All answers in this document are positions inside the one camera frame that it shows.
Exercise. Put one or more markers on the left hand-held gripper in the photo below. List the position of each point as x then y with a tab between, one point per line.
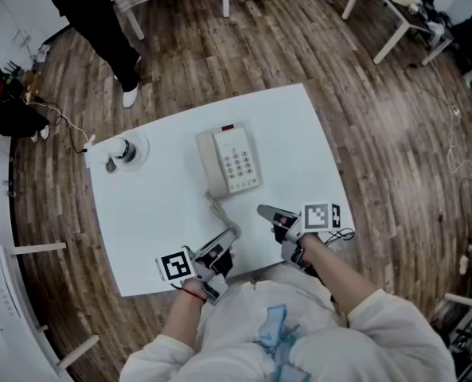
176	267

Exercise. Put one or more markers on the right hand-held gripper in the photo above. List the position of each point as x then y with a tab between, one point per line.
317	217

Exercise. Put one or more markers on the person's right forearm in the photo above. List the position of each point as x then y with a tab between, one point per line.
339	277

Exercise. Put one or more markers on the person's left forearm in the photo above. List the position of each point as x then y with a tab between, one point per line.
182	320

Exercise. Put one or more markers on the white work table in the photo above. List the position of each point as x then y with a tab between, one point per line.
160	213

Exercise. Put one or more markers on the person's white smock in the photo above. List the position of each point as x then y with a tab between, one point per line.
235	332

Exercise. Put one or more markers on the light blue ribbon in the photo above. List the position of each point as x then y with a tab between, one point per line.
275	320

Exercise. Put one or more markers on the white lamp on clear base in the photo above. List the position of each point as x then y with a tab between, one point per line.
126	151

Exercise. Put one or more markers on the white power strip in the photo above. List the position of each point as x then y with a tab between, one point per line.
89	143

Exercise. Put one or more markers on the white side table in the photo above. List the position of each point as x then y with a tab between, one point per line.
32	332

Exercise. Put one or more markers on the dark-top table with white legs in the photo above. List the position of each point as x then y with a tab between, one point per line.
399	10

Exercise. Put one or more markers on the black router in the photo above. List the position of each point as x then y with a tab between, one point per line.
13	69

